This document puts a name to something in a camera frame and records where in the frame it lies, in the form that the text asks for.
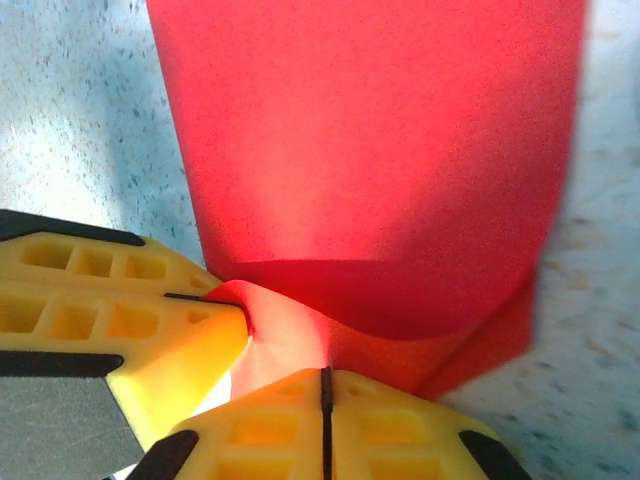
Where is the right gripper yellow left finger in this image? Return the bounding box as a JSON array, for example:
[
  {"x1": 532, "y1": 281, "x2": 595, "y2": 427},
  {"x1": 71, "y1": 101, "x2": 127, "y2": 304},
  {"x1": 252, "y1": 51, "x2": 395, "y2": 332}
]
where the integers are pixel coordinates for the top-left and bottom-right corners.
[{"x1": 130, "y1": 368, "x2": 327, "y2": 480}]

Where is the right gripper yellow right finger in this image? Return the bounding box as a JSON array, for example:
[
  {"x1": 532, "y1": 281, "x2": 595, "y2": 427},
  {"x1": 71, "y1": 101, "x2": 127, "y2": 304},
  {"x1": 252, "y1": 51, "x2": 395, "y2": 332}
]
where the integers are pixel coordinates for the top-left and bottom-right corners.
[{"x1": 328, "y1": 368, "x2": 531, "y2": 480}]

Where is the red square paper sheet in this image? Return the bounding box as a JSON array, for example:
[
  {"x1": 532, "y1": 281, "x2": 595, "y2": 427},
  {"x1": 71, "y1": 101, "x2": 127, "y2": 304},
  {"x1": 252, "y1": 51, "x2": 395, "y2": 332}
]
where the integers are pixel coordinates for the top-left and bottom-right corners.
[{"x1": 144, "y1": 0, "x2": 594, "y2": 404}]

